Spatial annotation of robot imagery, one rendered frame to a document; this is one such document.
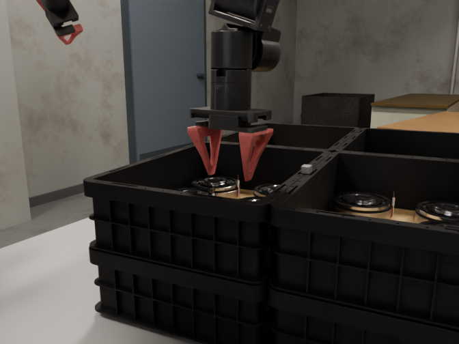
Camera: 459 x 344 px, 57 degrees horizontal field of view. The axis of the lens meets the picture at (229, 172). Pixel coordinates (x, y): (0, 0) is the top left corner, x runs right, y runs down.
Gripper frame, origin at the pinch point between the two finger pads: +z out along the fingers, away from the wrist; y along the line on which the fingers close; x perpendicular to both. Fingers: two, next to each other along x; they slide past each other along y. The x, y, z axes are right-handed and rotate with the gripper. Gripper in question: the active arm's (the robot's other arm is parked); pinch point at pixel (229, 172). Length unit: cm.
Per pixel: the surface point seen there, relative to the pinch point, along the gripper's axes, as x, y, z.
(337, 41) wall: -662, 197, -68
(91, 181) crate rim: 10.1, 17.8, 1.9
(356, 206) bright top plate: -19.4, -13.9, 7.9
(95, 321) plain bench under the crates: 10.8, 17.8, 24.9
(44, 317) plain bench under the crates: 14.2, 26.0, 25.1
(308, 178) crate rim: -8.2, -9.1, 1.3
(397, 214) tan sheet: -28.5, -19.4, 10.9
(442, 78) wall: -660, 34, -12
